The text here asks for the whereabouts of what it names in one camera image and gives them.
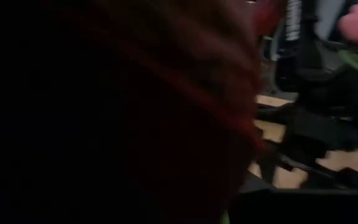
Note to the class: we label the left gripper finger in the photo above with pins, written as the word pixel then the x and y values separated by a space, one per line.
pixel 291 208

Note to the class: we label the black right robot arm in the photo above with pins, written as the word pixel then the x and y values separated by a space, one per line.
pixel 322 130

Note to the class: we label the red ribbed glass vase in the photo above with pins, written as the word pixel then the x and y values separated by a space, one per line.
pixel 222 93

